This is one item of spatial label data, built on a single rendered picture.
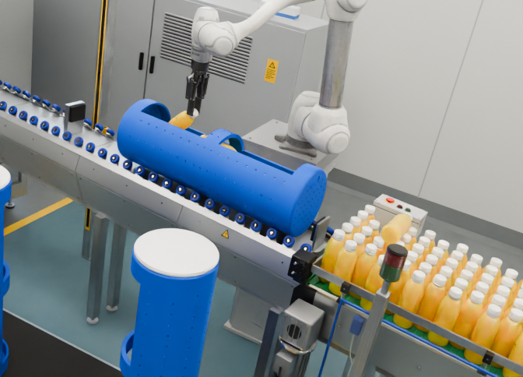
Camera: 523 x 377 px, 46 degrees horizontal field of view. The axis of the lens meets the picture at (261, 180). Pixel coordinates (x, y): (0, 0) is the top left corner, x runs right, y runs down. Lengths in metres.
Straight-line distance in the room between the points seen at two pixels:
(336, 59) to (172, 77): 1.90
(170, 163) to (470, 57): 2.92
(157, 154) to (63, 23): 2.37
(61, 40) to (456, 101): 2.97
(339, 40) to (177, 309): 1.26
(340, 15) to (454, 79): 2.49
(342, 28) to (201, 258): 1.11
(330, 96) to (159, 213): 0.87
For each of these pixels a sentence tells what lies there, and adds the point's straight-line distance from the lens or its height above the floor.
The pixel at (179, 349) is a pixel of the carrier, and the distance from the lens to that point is 2.10.
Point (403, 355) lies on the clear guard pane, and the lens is 2.14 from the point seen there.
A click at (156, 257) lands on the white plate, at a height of 1.04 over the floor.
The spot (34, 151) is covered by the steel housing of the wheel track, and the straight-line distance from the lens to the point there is 3.12.
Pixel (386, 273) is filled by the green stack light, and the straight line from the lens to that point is 1.88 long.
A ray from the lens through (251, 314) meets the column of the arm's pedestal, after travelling 3.29.
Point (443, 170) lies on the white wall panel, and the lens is 5.09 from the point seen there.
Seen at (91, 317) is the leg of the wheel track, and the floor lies 0.04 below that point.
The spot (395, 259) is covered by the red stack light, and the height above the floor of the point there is 1.24.
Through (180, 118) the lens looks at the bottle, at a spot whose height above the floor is 1.21.
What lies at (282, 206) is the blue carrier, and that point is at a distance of 2.27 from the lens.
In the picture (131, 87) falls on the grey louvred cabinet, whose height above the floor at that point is 0.74.
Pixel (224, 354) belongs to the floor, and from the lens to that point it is 3.25.
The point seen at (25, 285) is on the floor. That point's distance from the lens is 3.60.
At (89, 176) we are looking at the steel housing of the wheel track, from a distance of 2.88.
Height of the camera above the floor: 2.12
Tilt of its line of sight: 24 degrees down
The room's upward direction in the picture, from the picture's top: 12 degrees clockwise
